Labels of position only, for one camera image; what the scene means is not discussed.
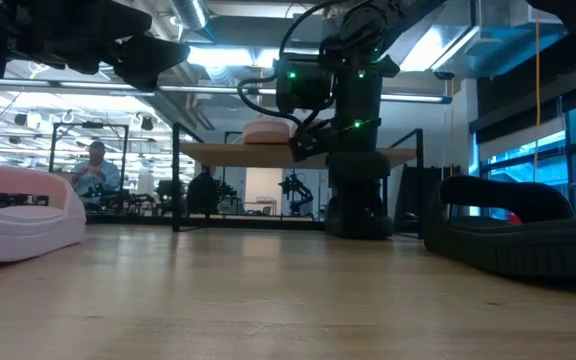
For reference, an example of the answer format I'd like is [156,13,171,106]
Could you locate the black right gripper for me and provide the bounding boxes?
[287,54,402,196]

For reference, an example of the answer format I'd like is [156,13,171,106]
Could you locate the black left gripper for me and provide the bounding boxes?
[0,0,192,92]

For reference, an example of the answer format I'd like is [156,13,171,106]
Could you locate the pink slide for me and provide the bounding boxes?
[0,162,88,265]
[241,116,299,146]

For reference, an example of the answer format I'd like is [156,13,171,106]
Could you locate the black flat panels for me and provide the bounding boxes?
[396,163,444,236]

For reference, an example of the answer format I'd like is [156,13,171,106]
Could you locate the person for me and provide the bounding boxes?
[70,140,122,205]
[186,167,220,217]

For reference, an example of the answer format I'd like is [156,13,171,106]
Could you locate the silver round ceiling duct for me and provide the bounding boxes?
[170,0,215,39]

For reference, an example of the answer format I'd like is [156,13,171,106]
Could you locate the black metal cage frame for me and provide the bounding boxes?
[47,121,130,201]

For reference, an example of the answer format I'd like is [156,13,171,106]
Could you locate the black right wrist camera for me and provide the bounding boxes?
[274,53,338,115]

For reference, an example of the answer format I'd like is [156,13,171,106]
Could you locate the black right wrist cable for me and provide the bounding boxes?
[236,0,342,129]

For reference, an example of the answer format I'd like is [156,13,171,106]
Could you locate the wooden shelf with black frame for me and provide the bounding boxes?
[170,121,425,240]

